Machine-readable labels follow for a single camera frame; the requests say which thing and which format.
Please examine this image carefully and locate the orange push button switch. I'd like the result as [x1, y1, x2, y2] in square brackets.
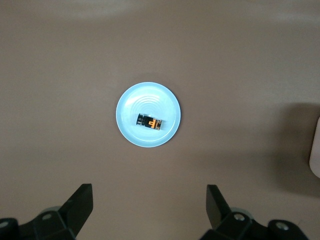
[136, 113, 163, 131]

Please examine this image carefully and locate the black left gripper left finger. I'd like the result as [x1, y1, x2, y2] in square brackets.
[0, 183, 94, 240]

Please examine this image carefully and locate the white lidded storage box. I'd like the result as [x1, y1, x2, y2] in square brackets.
[309, 114, 320, 179]

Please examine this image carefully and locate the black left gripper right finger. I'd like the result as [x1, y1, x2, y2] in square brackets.
[199, 184, 307, 240]

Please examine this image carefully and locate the light blue round plate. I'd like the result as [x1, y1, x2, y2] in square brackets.
[115, 81, 182, 148]

